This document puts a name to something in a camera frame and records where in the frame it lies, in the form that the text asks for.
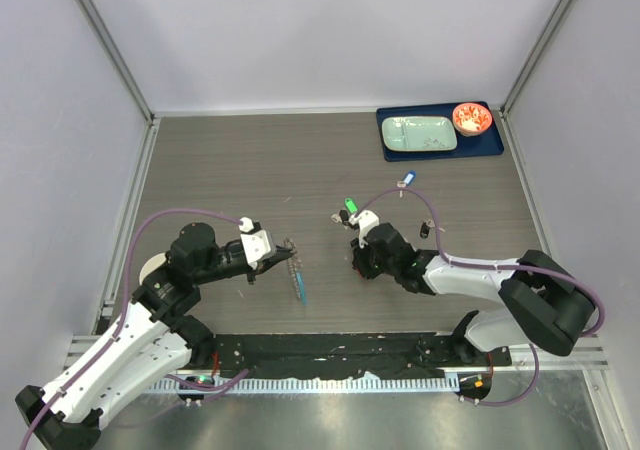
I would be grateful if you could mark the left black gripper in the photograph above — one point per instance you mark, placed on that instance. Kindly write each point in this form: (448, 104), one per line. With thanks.
(264, 265)

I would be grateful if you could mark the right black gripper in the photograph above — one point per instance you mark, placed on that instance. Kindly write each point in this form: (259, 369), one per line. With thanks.
(360, 260)

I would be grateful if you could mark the metal keyring holder blue handle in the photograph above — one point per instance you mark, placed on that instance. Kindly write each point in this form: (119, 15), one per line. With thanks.
(294, 269)

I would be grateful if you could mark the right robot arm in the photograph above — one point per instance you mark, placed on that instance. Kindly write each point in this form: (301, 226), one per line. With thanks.
(537, 302)

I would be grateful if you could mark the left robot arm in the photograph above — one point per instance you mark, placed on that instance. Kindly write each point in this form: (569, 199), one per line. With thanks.
(154, 335)

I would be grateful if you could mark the black tagged key bunch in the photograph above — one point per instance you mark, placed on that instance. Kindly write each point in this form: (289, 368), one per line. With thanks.
(342, 218)

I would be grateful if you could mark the green tagged key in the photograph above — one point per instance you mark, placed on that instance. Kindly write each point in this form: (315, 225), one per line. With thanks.
(351, 206)

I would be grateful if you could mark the blue tagged key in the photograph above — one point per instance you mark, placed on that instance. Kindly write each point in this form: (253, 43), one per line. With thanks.
(406, 181)

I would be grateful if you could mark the light green rectangular plate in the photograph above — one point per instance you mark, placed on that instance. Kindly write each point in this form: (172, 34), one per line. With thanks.
(419, 134)

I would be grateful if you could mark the dark blue tray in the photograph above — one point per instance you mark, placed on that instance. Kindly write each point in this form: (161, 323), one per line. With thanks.
(487, 144)

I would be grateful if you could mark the red patterned bowl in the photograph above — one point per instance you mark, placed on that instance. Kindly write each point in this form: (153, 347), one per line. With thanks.
(472, 119)

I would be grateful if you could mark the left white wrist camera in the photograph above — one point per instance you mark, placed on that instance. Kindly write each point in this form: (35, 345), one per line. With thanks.
(257, 243)

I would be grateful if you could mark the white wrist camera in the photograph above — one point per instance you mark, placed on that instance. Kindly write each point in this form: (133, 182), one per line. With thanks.
(364, 222)
(257, 243)

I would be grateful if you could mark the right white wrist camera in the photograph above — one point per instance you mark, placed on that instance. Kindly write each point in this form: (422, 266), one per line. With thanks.
(364, 222)

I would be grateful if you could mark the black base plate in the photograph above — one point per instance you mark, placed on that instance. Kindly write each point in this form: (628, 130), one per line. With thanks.
(338, 358)

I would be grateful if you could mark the white slotted cable duct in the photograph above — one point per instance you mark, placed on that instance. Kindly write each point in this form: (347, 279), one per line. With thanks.
(368, 383)

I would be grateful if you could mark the aluminium frame rail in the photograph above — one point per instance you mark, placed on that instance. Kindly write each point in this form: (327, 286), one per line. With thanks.
(109, 299)

